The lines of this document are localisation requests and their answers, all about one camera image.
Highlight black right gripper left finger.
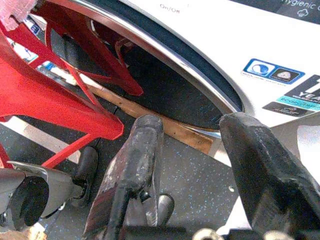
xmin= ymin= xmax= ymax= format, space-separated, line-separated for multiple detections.
xmin=81 ymin=114 xmax=165 ymax=240

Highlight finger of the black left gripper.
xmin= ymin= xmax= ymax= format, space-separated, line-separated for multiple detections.
xmin=73 ymin=146 xmax=99 ymax=187
xmin=156 ymin=194 xmax=175 ymax=227

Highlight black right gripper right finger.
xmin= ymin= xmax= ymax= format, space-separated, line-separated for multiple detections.
xmin=218 ymin=111 xmax=320 ymax=240

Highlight white front-load washing machine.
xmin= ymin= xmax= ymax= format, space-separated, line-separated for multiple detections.
xmin=4 ymin=0 xmax=320 ymax=167

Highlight brown wooden board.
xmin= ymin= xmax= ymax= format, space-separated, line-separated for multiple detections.
xmin=86 ymin=83 xmax=214 ymax=155

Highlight red plastic laundry basket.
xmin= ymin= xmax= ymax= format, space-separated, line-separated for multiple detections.
xmin=0 ymin=0 xmax=145 ymax=169

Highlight black and teal warranty sticker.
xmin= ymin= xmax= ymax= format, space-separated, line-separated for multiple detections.
xmin=262 ymin=74 xmax=320 ymax=118

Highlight chrome-rimmed dark washer door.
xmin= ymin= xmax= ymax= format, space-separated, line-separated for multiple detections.
xmin=49 ymin=0 xmax=244 ymax=139

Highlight blue square-icon sticker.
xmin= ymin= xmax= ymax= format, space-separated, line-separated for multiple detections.
xmin=241 ymin=58 xmax=306 ymax=87

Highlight pink cloth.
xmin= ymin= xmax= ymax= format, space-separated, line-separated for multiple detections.
xmin=0 ymin=0 xmax=38 ymax=31

